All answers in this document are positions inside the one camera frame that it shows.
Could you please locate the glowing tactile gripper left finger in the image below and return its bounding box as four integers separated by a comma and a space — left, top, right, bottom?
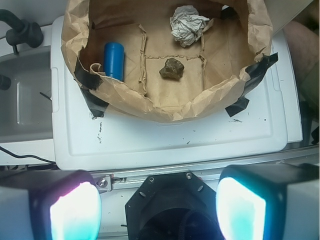
0, 170, 102, 240

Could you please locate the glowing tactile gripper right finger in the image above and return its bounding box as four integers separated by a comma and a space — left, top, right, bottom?
215, 163, 320, 240

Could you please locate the brown rock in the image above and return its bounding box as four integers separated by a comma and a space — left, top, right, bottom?
159, 57, 185, 80

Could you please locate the white plastic bin lid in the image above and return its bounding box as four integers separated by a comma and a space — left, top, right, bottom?
50, 17, 288, 171

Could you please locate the black tape strip left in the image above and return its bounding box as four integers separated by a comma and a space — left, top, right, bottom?
74, 58, 109, 118

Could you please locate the black tape strip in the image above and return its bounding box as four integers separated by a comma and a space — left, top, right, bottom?
225, 52, 279, 118
74, 58, 109, 118

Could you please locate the grey plastic tray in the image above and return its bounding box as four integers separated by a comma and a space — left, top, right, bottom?
0, 46, 53, 143

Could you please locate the black tape strip right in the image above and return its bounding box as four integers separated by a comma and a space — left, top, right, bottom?
225, 52, 279, 118

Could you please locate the blue plastic cylinder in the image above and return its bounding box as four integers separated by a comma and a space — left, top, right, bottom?
103, 42, 125, 82

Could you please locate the brown paper bag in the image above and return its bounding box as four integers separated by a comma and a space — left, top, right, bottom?
61, 0, 278, 123

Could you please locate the black clamp knob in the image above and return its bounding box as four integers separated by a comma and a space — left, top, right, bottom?
0, 9, 44, 56

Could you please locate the crumpled white paper ball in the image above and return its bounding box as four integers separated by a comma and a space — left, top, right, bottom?
169, 5, 210, 48

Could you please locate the aluminium frame rail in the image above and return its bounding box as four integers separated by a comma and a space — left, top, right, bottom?
91, 145, 320, 193

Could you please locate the black cable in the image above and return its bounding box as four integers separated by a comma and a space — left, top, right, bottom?
0, 145, 56, 165

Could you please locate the black octagonal mount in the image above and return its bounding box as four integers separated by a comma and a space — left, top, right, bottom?
125, 172, 224, 240

